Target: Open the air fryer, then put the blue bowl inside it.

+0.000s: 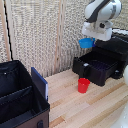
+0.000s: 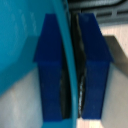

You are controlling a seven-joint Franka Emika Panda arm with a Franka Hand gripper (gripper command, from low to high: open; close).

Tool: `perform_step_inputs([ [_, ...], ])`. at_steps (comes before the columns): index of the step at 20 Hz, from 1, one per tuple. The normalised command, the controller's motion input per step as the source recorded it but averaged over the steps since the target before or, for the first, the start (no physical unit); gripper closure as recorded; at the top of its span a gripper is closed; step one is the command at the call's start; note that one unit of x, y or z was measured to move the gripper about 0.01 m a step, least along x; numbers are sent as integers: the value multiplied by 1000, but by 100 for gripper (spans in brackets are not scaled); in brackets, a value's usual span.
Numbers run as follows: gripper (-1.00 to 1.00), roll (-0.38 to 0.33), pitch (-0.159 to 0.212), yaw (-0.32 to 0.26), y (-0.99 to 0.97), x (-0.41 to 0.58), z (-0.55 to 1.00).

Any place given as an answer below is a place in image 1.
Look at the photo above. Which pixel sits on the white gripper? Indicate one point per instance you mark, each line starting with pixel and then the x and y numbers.
pixel 98 32

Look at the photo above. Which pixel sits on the blue plastic bowl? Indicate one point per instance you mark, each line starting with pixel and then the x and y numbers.
pixel 86 42

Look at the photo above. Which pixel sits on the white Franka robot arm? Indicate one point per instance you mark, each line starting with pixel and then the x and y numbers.
pixel 101 10

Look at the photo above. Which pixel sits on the black air fryer housing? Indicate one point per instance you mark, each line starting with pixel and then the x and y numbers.
pixel 115 45

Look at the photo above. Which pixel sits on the red plastic cup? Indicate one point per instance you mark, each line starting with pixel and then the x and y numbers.
pixel 83 85

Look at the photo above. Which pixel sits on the woven rattan folding screen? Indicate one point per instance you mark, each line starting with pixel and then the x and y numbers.
pixel 33 30

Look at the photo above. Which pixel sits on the blue flat board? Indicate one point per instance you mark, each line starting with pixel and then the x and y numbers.
pixel 39 82

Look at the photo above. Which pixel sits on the black fabric storage box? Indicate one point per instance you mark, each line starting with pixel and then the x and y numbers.
pixel 18 96

